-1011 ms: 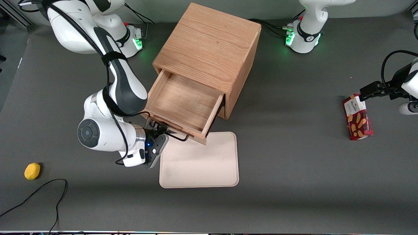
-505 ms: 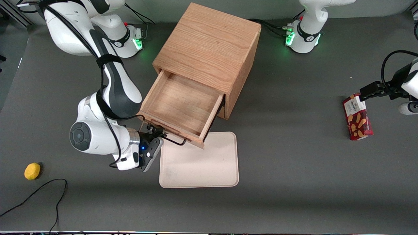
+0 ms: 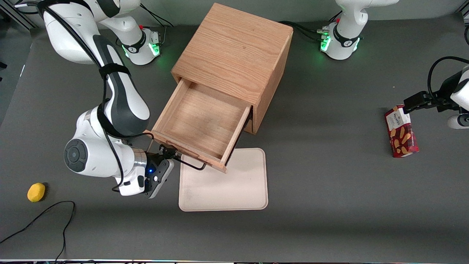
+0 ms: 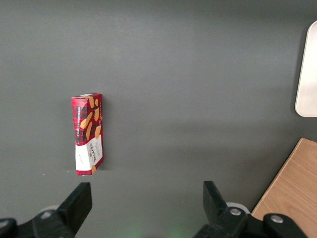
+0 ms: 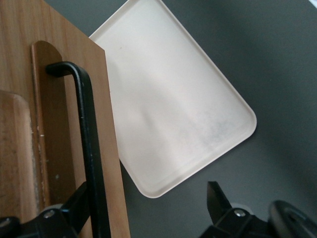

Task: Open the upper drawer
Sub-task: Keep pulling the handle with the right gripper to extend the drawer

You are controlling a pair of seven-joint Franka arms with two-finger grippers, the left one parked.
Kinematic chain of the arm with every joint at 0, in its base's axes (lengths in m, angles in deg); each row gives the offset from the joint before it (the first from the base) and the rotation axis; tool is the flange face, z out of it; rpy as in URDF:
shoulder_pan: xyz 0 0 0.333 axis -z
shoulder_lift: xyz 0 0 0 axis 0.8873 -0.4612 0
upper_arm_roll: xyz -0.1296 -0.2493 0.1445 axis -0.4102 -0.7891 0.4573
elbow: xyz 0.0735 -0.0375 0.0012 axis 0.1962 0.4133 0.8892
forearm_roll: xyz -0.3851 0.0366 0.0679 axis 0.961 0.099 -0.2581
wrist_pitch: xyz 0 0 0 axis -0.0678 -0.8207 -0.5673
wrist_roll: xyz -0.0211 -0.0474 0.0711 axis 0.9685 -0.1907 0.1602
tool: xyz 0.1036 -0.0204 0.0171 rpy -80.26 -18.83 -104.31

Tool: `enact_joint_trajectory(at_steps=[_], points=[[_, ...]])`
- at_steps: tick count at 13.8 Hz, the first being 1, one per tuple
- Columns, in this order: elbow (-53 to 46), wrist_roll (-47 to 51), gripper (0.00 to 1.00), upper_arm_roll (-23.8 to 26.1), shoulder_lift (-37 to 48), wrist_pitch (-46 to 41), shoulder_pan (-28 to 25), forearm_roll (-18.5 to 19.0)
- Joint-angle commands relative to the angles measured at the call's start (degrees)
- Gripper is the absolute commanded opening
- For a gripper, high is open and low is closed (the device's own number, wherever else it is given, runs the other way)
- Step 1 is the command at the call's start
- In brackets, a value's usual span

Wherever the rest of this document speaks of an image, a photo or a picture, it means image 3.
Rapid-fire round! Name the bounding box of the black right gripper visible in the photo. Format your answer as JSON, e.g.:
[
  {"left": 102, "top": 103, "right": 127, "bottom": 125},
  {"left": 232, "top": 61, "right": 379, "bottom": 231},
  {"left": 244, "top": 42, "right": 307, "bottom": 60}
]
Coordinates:
[{"left": 145, "top": 145, "right": 181, "bottom": 176}]

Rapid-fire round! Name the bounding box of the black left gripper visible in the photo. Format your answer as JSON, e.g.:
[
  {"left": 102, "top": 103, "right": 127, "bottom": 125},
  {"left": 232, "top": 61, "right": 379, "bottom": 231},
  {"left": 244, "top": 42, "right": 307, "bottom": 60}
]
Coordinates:
[{"left": 404, "top": 71, "right": 463, "bottom": 111}]

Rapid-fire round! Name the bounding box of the black metal drawer handle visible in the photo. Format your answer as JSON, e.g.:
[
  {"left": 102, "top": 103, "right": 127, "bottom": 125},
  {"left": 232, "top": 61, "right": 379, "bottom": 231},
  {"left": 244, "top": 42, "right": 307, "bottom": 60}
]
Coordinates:
[{"left": 172, "top": 152, "right": 207, "bottom": 171}]

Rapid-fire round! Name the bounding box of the wooden drawer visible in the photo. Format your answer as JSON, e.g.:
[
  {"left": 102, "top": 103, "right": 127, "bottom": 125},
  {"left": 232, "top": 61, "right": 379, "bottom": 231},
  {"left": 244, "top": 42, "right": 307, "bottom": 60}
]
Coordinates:
[{"left": 145, "top": 79, "right": 253, "bottom": 173}]

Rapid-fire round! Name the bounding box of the red tartan shortbread box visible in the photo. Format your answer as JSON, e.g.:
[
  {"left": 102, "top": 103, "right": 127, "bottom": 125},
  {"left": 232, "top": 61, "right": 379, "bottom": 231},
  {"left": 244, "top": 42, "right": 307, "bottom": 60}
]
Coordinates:
[{"left": 384, "top": 105, "right": 419, "bottom": 158}]

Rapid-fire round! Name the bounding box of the beige plastic tray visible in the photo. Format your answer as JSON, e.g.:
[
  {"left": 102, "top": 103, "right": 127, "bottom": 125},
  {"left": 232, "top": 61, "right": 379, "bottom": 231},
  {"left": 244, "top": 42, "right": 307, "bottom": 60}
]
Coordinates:
[{"left": 178, "top": 148, "right": 269, "bottom": 212}]

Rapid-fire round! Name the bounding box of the oak wooden cabinet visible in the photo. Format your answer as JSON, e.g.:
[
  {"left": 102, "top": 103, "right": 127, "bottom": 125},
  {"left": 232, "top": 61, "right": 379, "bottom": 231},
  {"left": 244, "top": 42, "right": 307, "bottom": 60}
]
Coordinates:
[{"left": 171, "top": 3, "right": 294, "bottom": 135}]

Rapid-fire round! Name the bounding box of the yellow lemon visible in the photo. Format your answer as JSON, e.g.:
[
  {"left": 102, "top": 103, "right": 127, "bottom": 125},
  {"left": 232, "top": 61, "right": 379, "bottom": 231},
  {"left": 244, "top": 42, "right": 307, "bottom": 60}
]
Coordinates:
[{"left": 27, "top": 183, "right": 46, "bottom": 203}]

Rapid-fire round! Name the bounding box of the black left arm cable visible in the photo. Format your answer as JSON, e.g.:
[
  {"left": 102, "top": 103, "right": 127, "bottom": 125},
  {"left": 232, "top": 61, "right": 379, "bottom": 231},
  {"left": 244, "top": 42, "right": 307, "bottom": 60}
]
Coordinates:
[{"left": 427, "top": 56, "right": 469, "bottom": 105}]

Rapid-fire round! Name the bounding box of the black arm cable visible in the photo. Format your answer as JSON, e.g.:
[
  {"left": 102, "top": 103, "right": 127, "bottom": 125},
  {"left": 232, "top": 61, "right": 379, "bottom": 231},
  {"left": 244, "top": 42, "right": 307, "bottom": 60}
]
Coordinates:
[
  {"left": 427, "top": 56, "right": 469, "bottom": 105},
  {"left": 37, "top": 0, "right": 154, "bottom": 194}
]

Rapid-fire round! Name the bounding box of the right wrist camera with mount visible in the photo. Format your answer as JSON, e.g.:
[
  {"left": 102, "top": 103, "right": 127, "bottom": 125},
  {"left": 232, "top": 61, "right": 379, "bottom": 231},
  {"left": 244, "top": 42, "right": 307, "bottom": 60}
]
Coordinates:
[{"left": 118, "top": 159, "right": 175, "bottom": 199}]

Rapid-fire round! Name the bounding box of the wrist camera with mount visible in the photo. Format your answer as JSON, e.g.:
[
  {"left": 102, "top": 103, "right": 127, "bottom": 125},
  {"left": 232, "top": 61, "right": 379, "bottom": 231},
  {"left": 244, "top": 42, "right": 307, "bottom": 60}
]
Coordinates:
[
  {"left": 446, "top": 114, "right": 469, "bottom": 129},
  {"left": 118, "top": 159, "right": 175, "bottom": 199}
]

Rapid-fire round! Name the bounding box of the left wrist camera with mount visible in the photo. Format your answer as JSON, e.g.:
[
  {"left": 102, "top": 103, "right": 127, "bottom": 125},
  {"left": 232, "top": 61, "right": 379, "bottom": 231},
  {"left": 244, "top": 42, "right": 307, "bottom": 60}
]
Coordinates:
[{"left": 446, "top": 114, "right": 469, "bottom": 129}]

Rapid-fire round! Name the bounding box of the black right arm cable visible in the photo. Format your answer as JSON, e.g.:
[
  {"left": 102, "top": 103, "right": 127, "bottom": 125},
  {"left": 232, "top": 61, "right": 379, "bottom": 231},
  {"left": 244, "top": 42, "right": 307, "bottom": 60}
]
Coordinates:
[{"left": 37, "top": 0, "right": 154, "bottom": 194}]

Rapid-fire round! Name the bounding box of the thin black table cable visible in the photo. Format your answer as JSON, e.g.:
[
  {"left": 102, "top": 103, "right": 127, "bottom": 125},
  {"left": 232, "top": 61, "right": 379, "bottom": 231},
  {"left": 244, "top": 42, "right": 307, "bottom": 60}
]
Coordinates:
[{"left": 0, "top": 201, "right": 76, "bottom": 263}]

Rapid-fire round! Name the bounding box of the black right base cable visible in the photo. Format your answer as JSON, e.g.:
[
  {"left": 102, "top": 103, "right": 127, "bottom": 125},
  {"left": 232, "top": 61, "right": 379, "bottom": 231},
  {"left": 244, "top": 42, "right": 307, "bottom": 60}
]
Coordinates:
[{"left": 139, "top": 4, "right": 174, "bottom": 46}]

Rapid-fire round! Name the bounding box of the black left base cable bundle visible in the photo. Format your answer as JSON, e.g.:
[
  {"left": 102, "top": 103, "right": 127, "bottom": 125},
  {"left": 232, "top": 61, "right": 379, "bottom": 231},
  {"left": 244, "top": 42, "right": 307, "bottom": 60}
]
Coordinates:
[{"left": 278, "top": 20, "right": 328, "bottom": 41}]

